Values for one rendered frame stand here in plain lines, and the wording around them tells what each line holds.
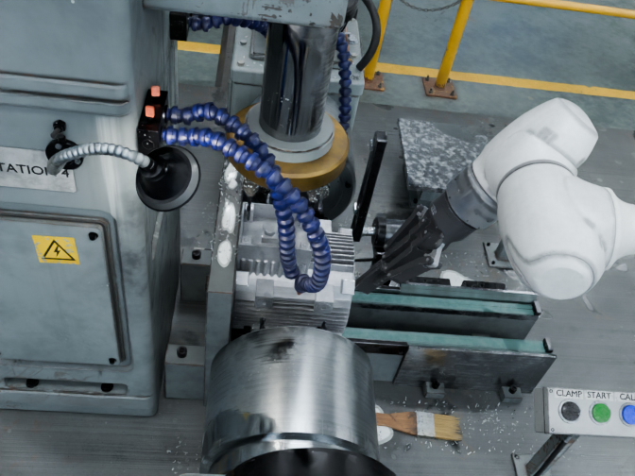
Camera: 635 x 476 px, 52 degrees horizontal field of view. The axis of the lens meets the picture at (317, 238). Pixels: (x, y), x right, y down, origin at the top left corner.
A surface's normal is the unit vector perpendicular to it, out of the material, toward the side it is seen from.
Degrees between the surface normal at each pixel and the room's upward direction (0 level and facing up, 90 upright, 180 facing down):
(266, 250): 90
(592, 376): 0
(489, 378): 90
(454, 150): 0
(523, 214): 54
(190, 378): 90
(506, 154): 59
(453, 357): 90
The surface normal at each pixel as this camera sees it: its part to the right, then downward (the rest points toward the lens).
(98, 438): 0.14, -0.68
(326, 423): 0.42, -0.63
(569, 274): -0.24, 0.71
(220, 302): 0.02, 0.73
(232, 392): -0.62, -0.53
